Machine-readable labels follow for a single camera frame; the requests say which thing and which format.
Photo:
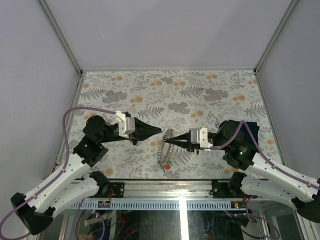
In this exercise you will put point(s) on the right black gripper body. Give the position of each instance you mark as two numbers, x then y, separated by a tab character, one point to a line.
196	146

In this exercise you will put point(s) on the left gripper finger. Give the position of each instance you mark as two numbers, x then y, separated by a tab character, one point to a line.
145	135
144	128

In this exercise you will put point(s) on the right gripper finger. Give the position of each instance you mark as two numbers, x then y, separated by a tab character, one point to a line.
183	137
181	144

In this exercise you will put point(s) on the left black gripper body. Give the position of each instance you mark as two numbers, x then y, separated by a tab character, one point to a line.
132	138

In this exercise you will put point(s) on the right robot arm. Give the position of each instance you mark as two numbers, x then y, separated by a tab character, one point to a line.
257	174

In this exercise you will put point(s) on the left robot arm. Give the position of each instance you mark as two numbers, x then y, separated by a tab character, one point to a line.
73	181

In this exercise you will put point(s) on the floral table mat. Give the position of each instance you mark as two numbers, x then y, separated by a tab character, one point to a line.
174	101

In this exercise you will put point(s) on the dark blue cloth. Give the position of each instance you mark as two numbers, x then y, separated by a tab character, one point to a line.
254	129

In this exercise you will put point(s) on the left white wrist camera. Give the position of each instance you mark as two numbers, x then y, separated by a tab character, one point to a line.
126	124

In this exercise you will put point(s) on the aluminium front rail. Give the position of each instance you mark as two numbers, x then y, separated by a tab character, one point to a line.
133	190

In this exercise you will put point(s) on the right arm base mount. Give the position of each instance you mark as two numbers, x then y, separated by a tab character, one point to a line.
227	189

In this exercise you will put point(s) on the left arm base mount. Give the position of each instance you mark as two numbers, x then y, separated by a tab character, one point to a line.
115	190

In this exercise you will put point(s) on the slotted cable duct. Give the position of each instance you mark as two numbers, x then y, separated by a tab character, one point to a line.
120	204

